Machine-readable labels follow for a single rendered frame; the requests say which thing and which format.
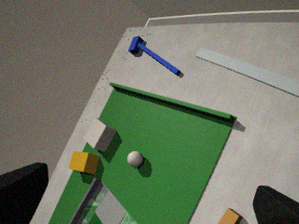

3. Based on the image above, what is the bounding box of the white golf ball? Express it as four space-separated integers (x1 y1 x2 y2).
128 150 143 168

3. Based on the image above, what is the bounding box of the white block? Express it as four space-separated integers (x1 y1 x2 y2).
83 117 117 152

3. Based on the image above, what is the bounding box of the yellow box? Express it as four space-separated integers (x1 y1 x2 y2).
68 150 100 175

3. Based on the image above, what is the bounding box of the green flat mat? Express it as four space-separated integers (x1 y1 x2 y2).
49 87 234 224

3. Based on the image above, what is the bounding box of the light grey flat bar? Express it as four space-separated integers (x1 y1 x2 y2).
195 48 299 97

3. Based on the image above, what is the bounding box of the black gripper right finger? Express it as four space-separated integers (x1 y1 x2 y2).
253 186 299 224

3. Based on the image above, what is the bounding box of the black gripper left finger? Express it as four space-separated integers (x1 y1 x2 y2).
0 161 49 224

